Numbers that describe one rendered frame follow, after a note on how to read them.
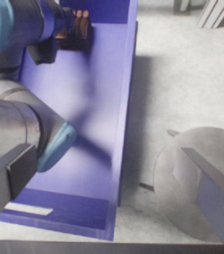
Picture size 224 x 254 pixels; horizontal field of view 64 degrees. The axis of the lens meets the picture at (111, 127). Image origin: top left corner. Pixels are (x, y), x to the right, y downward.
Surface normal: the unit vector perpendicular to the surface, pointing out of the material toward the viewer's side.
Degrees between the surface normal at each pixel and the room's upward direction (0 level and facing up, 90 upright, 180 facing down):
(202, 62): 0
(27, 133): 85
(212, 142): 0
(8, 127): 83
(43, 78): 0
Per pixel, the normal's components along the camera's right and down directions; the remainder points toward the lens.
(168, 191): -0.11, -0.15
